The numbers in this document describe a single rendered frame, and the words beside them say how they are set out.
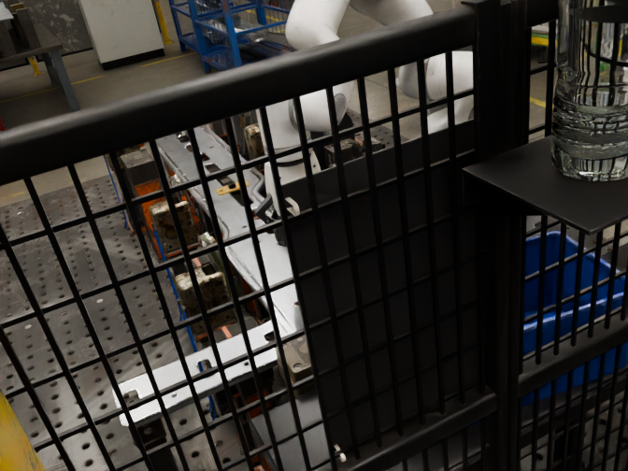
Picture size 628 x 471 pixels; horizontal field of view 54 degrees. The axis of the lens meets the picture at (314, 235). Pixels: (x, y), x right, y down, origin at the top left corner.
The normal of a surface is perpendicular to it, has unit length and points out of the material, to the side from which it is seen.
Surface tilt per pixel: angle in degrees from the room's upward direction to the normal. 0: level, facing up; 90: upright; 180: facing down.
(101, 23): 90
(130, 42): 90
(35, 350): 0
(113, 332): 0
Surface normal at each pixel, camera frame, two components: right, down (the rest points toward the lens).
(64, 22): 0.52, 0.44
